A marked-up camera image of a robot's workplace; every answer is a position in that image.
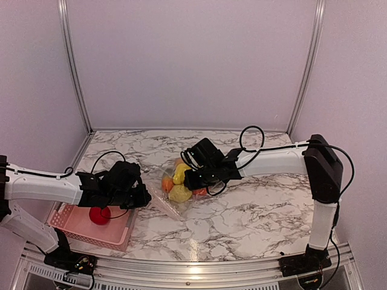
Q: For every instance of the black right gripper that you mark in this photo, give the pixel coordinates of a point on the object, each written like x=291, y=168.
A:
x=192, y=184

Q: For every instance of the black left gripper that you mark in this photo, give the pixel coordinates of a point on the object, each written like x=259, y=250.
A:
x=143, y=200

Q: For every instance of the yellow fake lemon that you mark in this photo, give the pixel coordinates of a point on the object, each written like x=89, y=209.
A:
x=179, y=174

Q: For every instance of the red fake apple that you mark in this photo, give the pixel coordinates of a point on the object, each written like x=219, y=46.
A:
x=99, y=216

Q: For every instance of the orange fake fruit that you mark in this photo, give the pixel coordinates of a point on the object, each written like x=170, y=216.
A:
x=167, y=184

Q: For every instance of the clear zip top bag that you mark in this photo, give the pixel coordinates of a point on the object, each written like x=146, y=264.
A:
x=160, y=198

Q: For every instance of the beige fake bread ball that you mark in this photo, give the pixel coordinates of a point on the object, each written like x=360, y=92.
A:
x=179, y=194

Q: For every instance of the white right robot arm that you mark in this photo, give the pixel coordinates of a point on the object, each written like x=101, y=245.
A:
x=314, y=159

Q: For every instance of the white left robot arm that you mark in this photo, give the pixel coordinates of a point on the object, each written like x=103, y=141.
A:
x=82, y=189

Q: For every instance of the red orange fake tomato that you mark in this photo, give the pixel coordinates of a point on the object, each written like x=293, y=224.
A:
x=200, y=192

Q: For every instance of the pink perforated plastic basket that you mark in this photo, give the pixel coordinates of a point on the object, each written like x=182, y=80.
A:
x=74, y=221

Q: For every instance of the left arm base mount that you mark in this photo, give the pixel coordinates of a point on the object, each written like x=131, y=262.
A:
x=72, y=262

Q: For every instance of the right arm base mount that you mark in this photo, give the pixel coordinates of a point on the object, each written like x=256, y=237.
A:
x=301, y=264

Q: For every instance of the front aluminium rail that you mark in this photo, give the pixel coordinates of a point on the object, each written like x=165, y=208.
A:
x=121, y=273

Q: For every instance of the left aluminium frame post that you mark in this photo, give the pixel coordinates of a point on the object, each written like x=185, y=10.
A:
x=69, y=50

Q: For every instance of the aluminium frame post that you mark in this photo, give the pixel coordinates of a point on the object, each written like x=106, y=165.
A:
x=69, y=50
x=316, y=32

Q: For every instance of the right aluminium frame post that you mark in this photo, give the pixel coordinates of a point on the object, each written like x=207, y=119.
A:
x=316, y=32

